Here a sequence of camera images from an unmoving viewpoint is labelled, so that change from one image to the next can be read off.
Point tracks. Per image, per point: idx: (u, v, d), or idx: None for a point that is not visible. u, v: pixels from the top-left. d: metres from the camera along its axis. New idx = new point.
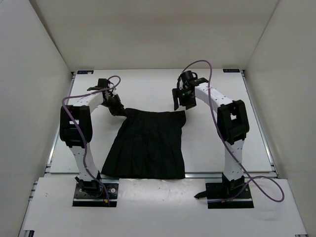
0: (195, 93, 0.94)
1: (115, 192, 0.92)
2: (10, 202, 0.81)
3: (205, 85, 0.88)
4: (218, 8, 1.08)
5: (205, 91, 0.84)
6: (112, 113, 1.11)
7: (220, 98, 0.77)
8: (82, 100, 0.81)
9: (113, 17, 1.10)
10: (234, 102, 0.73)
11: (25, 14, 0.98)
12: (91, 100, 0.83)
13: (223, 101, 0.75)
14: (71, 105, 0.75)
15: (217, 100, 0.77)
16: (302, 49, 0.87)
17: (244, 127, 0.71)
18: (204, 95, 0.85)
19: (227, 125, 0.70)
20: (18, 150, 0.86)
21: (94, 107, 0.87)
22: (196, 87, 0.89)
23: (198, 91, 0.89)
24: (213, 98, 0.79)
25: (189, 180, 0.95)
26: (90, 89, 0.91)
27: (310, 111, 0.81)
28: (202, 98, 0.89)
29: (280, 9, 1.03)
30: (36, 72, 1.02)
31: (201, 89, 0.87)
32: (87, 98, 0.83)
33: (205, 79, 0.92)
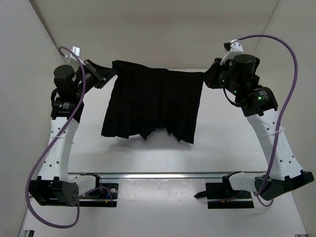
0: (249, 116, 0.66)
1: (115, 192, 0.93)
2: (10, 203, 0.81)
3: (271, 119, 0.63)
4: (219, 8, 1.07)
5: (269, 136, 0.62)
6: (98, 87, 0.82)
7: (286, 161, 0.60)
8: (51, 161, 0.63)
9: (113, 16, 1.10)
10: (301, 175, 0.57)
11: (24, 14, 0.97)
12: (62, 153, 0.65)
13: (289, 169, 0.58)
14: (38, 181, 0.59)
15: (281, 163, 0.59)
16: (303, 49, 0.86)
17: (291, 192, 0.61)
18: (263, 136, 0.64)
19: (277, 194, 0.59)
20: (18, 151, 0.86)
21: (70, 143, 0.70)
22: (257, 116, 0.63)
23: (256, 121, 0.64)
24: (277, 156, 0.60)
25: (189, 180, 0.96)
26: (55, 118, 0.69)
27: (311, 111, 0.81)
28: (254, 126, 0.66)
29: (281, 9, 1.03)
30: (36, 71, 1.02)
31: (263, 126, 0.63)
32: (55, 150, 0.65)
33: (275, 106, 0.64)
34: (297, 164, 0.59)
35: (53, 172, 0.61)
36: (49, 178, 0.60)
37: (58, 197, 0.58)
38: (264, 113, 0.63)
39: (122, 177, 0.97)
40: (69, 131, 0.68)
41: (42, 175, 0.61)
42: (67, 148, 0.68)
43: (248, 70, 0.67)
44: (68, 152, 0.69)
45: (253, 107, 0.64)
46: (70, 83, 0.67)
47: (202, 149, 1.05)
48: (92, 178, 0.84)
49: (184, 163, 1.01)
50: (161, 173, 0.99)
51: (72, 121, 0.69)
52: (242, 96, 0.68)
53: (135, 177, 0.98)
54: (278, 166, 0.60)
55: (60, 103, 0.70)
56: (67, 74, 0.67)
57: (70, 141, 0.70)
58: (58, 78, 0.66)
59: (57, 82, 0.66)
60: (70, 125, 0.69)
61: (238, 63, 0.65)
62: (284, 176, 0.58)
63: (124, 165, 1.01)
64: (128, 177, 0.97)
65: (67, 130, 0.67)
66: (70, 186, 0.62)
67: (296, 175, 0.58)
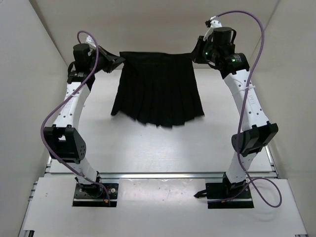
0: (226, 78, 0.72)
1: (116, 192, 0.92)
2: (11, 202, 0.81)
3: (243, 76, 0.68)
4: (218, 8, 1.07)
5: (241, 90, 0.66)
6: (107, 71, 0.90)
7: (255, 112, 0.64)
8: (64, 113, 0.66)
9: (113, 16, 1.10)
10: (267, 125, 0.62)
11: (24, 14, 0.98)
12: (75, 109, 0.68)
13: (256, 119, 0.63)
14: (54, 128, 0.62)
15: (250, 114, 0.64)
16: (302, 48, 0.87)
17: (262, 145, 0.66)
18: (237, 93, 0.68)
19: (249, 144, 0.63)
20: (18, 150, 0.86)
21: (82, 106, 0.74)
22: (231, 75, 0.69)
23: (231, 79, 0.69)
24: (246, 108, 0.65)
25: (189, 180, 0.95)
26: (71, 82, 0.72)
27: (311, 111, 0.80)
28: (230, 86, 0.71)
29: (280, 9, 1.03)
30: (36, 72, 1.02)
31: (236, 83, 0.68)
32: (69, 105, 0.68)
33: (247, 66, 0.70)
34: (264, 116, 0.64)
35: (65, 122, 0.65)
36: (64, 126, 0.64)
37: (70, 143, 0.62)
38: (237, 71, 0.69)
39: (122, 177, 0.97)
40: (82, 94, 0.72)
41: (56, 123, 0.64)
42: (79, 108, 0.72)
43: (225, 39, 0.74)
44: (80, 113, 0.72)
45: (229, 68, 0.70)
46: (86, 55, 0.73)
47: (202, 149, 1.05)
48: (94, 172, 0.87)
49: (184, 163, 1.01)
50: (161, 174, 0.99)
51: (85, 86, 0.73)
52: (220, 61, 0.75)
53: (135, 177, 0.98)
54: (247, 117, 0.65)
55: (76, 73, 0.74)
56: (85, 49, 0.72)
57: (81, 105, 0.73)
58: (76, 51, 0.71)
59: (76, 54, 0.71)
60: (83, 89, 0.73)
61: (216, 32, 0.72)
62: (252, 125, 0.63)
63: (124, 165, 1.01)
64: (128, 177, 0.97)
65: (81, 91, 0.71)
66: (80, 139, 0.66)
67: (263, 124, 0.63)
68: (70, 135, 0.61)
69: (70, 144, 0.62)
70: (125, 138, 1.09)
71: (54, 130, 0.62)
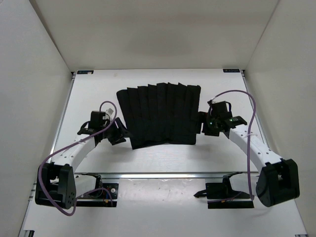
0: (230, 137, 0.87)
1: (115, 192, 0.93)
2: (11, 203, 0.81)
3: (243, 129, 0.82)
4: (218, 8, 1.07)
5: (243, 137, 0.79)
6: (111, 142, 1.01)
7: (264, 152, 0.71)
8: (66, 154, 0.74)
9: (113, 16, 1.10)
10: (282, 161, 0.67)
11: (25, 14, 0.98)
12: (77, 153, 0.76)
13: (268, 157, 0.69)
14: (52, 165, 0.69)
15: (259, 154, 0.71)
16: (303, 49, 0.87)
17: (293, 192, 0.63)
18: (242, 142, 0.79)
19: (271, 184, 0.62)
20: (18, 150, 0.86)
21: (82, 156, 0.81)
22: (232, 129, 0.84)
23: (233, 135, 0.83)
24: (255, 150, 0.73)
25: (188, 180, 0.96)
26: (81, 133, 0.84)
27: (311, 112, 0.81)
28: (236, 140, 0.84)
29: (280, 9, 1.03)
30: (36, 72, 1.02)
31: (238, 134, 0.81)
32: (72, 149, 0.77)
33: (243, 121, 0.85)
34: (275, 154, 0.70)
35: (63, 161, 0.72)
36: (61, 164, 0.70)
37: (60, 183, 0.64)
38: (236, 126, 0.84)
39: (122, 177, 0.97)
40: (88, 143, 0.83)
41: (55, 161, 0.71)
42: (81, 155, 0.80)
43: (222, 110, 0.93)
44: (79, 160, 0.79)
45: (228, 124, 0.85)
46: (100, 118, 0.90)
47: (202, 149, 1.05)
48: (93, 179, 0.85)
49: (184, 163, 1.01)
50: (161, 173, 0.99)
51: (92, 139, 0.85)
52: (222, 121, 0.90)
53: (135, 177, 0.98)
54: (258, 157, 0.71)
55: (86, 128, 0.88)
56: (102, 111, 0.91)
57: (83, 155, 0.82)
58: (94, 112, 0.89)
59: (93, 114, 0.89)
60: (90, 140, 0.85)
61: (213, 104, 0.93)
62: (264, 162, 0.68)
63: (124, 165, 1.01)
64: (128, 177, 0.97)
65: (88, 140, 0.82)
66: (72, 184, 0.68)
67: (277, 161, 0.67)
68: (62, 174, 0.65)
69: (59, 186, 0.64)
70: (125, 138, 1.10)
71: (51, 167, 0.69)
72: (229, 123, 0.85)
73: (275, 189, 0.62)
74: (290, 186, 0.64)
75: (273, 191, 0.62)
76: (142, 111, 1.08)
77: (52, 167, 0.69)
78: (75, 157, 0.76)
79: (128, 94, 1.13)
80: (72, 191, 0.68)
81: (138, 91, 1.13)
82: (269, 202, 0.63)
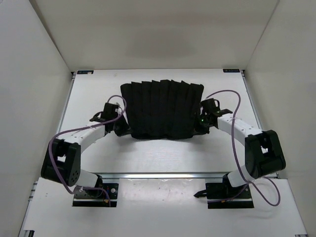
0: (218, 126, 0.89)
1: (115, 192, 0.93)
2: (10, 203, 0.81)
3: (229, 116, 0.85)
4: (218, 8, 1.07)
5: (228, 121, 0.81)
6: (118, 134, 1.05)
7: (247, 129, 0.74)
8: (77, 135, 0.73)
9: (113, 16, 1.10)
10: (264, 133, 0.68)
11: (25, 14, 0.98)
12: (86, 136, 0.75)
13: (251, 132, 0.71)
14: (62, 140, 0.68)
15: (243, 131, 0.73)
16: (303, 49, 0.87)
17: (278, 162, 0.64)
18: (228, 126, 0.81)
19: (256, 153, 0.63)
20: (18, 150, 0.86)
21: (91, 141, 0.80)
22: (219, 118, 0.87)
23: (220, 121, 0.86)
24: (238, 128, 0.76)
25: (189, 180, 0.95)
26: (93, 120, 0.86)
27: (311, 111, 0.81)
28: (223, 128, 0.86)
29: (280, 10, 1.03)
30: (36, 72, 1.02)
31: (224, 120, 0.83)
32: (82, 133, 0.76)
33: (228, 111, 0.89)
34: (256, 129, 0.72)
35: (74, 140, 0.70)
36: (70, 141, 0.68)
37: (67, 159, 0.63)
38: (222, 115, 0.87)
39: (122, 177, 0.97)
40: (98, 130, 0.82)
41: (65, 139, 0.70)
42: (90, 140, 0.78)
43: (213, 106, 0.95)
44: (87, 144, 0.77)
45: (216, 115, 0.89)
46: (113, 110, 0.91)
47: (201, 149, 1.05)
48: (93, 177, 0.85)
49: (184, 163, 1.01)
50: (161, 174, 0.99)
51: (102, 127, 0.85)
52: (211, 114, 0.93)
53: (135, 177, 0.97)
54: (242, 133, 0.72)
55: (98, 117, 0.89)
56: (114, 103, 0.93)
57: (92, 139, 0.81)
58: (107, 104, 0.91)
59: (106, 106, 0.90)
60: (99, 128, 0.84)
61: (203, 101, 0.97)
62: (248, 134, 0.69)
63: (124, 165, 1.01)
64: (128, 177, 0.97)
65: (98, 127, 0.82)
66: (78, 163, 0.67)
67: (259, 132, 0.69)
68: (73, 150, 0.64)
69: (67, 162, 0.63)
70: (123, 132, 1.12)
71: (61, 142, 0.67)
72: (217, 115, 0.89)
73: (260, 159, 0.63)
74: (275, 157, 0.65)
75: (259, 162, 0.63)
76: (143, 106, 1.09)
77: (61, 143, 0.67)
78: (85, 140, 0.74)
79: (132, 89, 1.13)
80: (76, 170, 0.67)
81: (142, 85, 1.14)
82: (256, 174, 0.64)
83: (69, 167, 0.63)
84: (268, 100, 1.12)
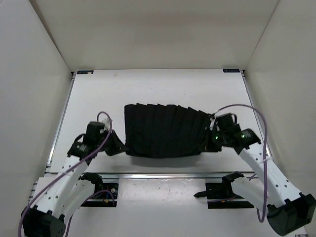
0: (240, 153, 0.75)
1: (115, 191, 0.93)
2: (10, 203, 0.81)
3: (257, 150, 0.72)
4: (218, 8, 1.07)
5: (259, 164, 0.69)
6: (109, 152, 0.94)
7: (282, 185, 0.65)
8: (51, 194, 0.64)
9: (113, 16, 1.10)
10: (301, 197, 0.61)
11: (25, 14, 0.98)
12: (62, 191, 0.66)
13: (286, 192, 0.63)
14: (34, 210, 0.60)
15: (277, 187, 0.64)
16: (303, 49, 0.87)
17: (304, 222, 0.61)
18: (256, 166, 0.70)
19: (287, 222, 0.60)
20: (18, 150, 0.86)
21: (72, 184, 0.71)
22: (245, 149, 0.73)
23: (245, 154, 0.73)
24: (271, 180, 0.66)
25: (188, 180, 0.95)
26: (70, 154, 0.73)
27: (311, 112, 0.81)
28: (247, 160, 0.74)
29: (280, 10, 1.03)
30: (36, 72, 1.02)
31: (252, 156, 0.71)
32: (58, 186, 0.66)
33: (257, 138, 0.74)
34: (294, 188, 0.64)
35: (48, 206, 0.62)
36: (44, 211, 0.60)
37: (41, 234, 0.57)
38: (250, 146, 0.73)
39: (122, 177, 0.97)
40: (78, 170, 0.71)
41: (39, 206, 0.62)
42: (70, 186, 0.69)
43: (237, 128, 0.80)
44: (69, 190, 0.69)
45: (241, 141, 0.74)
46: (97, 133, 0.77)
47: None
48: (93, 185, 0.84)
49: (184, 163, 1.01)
50: (161, 173, 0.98)
51: (84, 163, 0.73)
52: (231, 137, 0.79)
53: (135, 177, 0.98)
54: (276, 191, 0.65)
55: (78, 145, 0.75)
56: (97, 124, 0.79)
57: (74, 181, 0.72)
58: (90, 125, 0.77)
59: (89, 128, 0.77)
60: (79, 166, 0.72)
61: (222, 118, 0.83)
62: (284, 199, 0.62)
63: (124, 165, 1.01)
64: (128, 177, 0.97)
65: (76, 169, 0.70)
66: (59, 223, 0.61)
67: (296, 197, 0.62)
68: (43, 227, 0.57)
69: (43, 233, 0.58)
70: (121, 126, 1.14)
71: (33, 213, 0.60)
72: (242, 141, 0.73)
73: (291, 225, 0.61)
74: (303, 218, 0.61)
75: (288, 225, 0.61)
76: (146, 127, 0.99)
77: (35, 213, 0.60)
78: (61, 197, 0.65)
79: (137, 108, 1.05)
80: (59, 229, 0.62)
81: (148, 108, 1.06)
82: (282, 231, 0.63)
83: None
84: (268, 100, 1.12)
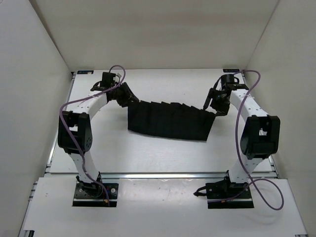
0: (230, 98, 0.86)
1: (115, 192, 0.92)
2: (10, 203, 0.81)
3: (242, 91, 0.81)
4: (218, 8, 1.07)
5: (241, 98, 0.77)
6: (121, 104, 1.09)
7: (254, 108, 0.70)
8: (83, 105, 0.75)
9: (114, 16, 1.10)
10: (268, 116, 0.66)
11: (25, 14, 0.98)
12: (92, 105, 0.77)
13: (256, 112, 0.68)
14: (71, 112, 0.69)
15: (249, 110, 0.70)
16: (303, 49, 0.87)
17: (271, 146, 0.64)
18: (238, 102, 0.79)
19: (251, 134, 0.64)
20: (18, 150, 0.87)
21: (96, 110, 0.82)
22: (233, 92, 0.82)
23: (232, 96, 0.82)
24: (245, 106, 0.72)
25: (189, 180, 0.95)
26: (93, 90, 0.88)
27: (311, 111, 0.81)
28: (234, 102, 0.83)
29: (280, 10, 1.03)
30: (36, 71, 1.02)
31: (236, 95, 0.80)
32: (88, 101, 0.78)
33: (245, 86, 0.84)
34: (264, 111, 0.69)
35: (81, 110, 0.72)
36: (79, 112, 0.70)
37: (80, 127, 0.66)
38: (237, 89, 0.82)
39: (122, 177, 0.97)
40: (100, 98, 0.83)
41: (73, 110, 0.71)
42: (95, 109, 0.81)
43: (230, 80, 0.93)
44: (94, 113, 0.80)
45: (231, 88, 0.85)
46: (111, 78, 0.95)
47: (202, 149, 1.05)
48: (95, 172, 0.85)
49: (184, 163, 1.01)
50: (160, 174, 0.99)
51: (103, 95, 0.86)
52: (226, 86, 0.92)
53: (135, 177, 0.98)
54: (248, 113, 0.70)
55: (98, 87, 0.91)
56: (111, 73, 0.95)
57: (97, 108, 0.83)
58: (105, 72, 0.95)
59: (105, 75, 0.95)
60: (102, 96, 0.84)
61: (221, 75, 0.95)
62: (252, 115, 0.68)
63: (124, 165, 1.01)
64: (128, 177, 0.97)
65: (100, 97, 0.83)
66: (89, 130, 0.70)
67: (263, 115, 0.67)
68: (82, 120, 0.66)
69: (79, 131, 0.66)
70: (121, 126, 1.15)
71: (70, 114, 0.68)
72: (232, 88, 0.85)
73: (255, 140, 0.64)
74: (269, 140, 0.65)
75: (253, 141, 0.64)
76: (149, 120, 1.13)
77: (72, 115, 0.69)
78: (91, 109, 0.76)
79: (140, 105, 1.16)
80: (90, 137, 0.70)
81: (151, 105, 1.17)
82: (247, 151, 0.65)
83: (83, 136, 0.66)
84: (268, 100, 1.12)
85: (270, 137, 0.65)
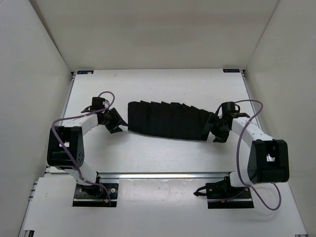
0: (232, 127, 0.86)
1: (115, 192, 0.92)
2: (10, 203, 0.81)
3: (244, 119, 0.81)
4: (218, 8, 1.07)
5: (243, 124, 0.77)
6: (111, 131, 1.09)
7: (258, 134, 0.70)
8: (75, 121, 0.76)
9: (114, 16, 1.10)
10: (274, 140, 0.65)
11: (25, 14, 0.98)
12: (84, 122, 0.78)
13: (261, 137, 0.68)
14: (62, 127, 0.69)
15: (253, 135, 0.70)
16: (303, 49, 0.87)
17: (281, 173, 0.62)
18: (240, 129, 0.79)
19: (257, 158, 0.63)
20: (18, 150, 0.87)
21: (87, 129, 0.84)
22: (234, 119, 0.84)
23: (234, 123, 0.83)
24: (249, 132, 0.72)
25: (188, 180, 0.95)
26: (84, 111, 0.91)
27: (311, 111, 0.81)
28: (237, 129, 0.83)
29: (280, 10, 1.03)
30: (36, 71, 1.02)
31: (239, 122, 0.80)
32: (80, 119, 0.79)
33: (247, 115, 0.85)
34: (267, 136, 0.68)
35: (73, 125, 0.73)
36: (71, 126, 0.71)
37: (72, 141, 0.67)
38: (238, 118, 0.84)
39: (122, 177, 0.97)
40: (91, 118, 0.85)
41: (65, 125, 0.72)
42: (86, 126, 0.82)
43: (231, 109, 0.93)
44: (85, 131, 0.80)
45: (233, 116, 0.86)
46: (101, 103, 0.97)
47: (202, 149, 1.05)
48: (93, 173, 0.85)
49: (184, 163, 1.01)
50: (161, 174, 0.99)
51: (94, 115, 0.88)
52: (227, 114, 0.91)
53: (135, 177, 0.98)
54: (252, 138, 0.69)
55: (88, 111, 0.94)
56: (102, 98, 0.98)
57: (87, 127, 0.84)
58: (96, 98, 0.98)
59: (96, 100, 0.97)
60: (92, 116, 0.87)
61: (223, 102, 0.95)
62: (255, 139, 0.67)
63: (123, 165, 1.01)
64: (128, 177, 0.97)
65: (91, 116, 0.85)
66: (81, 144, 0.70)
67: (269, 139, 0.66)
68: (75, 133, 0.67)
69: (71, 144, 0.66)
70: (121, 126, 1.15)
71: (61, 129, 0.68)
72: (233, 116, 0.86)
73: (261, 165, 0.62)
74: (278, 167, 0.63)
75: (260, 167, 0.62)
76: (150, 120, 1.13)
77: (63, 130, 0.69)
78: (83, 125, 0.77)
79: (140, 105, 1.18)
80: (81, 151, 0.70)
81: (151, 105, 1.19)
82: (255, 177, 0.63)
83: (76, 148, 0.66)
84: (268, 100, 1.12)
85: (279, 162, 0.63)
